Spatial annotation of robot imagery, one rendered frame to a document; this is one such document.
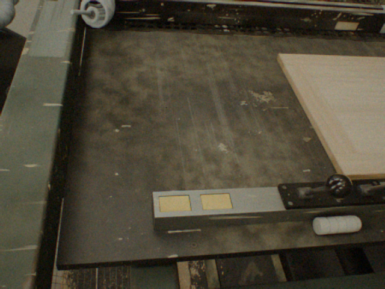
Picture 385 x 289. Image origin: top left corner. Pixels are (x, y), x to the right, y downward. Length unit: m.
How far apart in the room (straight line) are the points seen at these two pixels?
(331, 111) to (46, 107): 0.63
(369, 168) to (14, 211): 0.65
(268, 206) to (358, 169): 0.24
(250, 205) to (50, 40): 0.54
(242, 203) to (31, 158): 0.34
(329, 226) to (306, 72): 0.48
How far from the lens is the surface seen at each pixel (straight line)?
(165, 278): 0.60
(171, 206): 0.58
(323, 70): 1.04
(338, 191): 0.54
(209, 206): 0.59
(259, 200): 0.61
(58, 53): 0.79
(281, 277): 2.29
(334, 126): 0.86
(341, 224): 0.66
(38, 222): 0.50
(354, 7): 1.36
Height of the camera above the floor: 1.99
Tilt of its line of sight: 33 degrees down
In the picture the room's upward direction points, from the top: 65 degrees counter-clockwise
